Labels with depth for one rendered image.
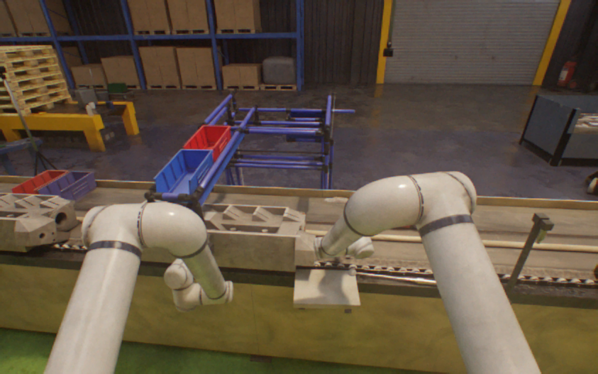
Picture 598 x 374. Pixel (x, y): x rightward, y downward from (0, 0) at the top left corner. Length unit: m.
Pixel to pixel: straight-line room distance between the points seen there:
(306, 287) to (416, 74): 10.81
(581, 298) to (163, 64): 11.20
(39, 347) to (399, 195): 2.63
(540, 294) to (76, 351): 1.78
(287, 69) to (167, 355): 8.97
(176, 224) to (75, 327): 0.28
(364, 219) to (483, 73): 11.97
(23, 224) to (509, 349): 2.12
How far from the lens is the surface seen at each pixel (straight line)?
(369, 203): 0.69
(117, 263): 0.81
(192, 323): 2.07
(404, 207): 0.69
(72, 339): 0.77
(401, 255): 1.82
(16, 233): 2.19
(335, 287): 1.51
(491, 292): 0.70
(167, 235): 0.82
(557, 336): 2.15
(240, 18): 10.41
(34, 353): 2.87
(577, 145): 5.86
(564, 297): 1.94
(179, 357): 2.37
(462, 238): 0.71
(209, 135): 1.92
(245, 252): 1.55
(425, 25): 11.79
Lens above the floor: 1.90
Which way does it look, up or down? 29 degrees down
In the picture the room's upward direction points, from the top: 1 degrees counter-clockwise
